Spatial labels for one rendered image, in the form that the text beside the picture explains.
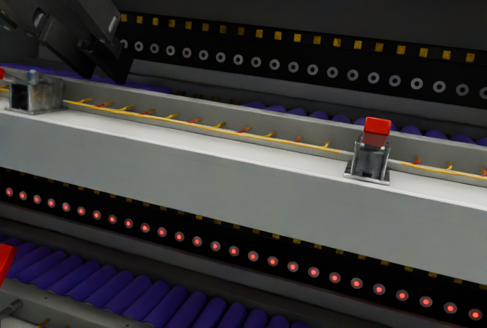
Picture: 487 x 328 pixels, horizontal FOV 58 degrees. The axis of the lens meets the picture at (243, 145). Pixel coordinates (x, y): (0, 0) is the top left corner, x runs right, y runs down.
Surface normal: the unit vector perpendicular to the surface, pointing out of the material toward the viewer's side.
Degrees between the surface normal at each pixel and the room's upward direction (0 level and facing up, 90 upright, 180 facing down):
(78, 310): 20
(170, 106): 110
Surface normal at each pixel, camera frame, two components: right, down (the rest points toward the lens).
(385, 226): -0.30, 0.18
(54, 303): 0.12, -0.97
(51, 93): 0.94, 0.18
